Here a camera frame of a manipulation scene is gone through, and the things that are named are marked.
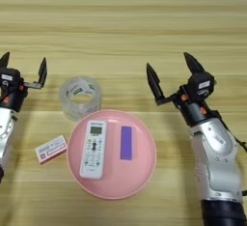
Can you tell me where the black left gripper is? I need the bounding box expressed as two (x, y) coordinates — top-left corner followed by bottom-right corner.
(0, 51), (48, 112)

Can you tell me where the left gripper labelled black box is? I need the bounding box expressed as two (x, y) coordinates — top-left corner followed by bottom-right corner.
(0, 68), (22, 90)

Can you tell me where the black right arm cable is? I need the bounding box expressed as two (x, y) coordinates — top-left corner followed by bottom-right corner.
(211, 108), (247, 154)

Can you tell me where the white red label card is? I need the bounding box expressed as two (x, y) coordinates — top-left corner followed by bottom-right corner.
(34, 134), (69, 166)

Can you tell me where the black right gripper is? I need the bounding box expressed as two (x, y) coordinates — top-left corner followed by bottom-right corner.
(146, 51), (221, 128)

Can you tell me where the purple rectangular block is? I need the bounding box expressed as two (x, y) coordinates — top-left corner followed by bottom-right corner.
(120, 126), (133, 161)

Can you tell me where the right gripper labelled black box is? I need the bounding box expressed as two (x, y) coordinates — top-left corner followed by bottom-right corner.
(186, 71), (216, 102)

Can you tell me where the clear tape roll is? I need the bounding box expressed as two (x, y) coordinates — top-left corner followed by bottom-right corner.
(58, 75), (102, 122)

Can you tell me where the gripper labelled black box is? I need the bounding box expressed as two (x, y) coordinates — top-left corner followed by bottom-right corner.
(0, 68), (22, 90)
(186, 71), (216, 102)

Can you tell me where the pink round plate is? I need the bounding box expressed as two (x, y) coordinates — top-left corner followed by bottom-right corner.
(66, 108), (158, 201)

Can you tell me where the white remote control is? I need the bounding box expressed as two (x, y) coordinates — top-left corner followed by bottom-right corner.
(78, 120), (108, 181)

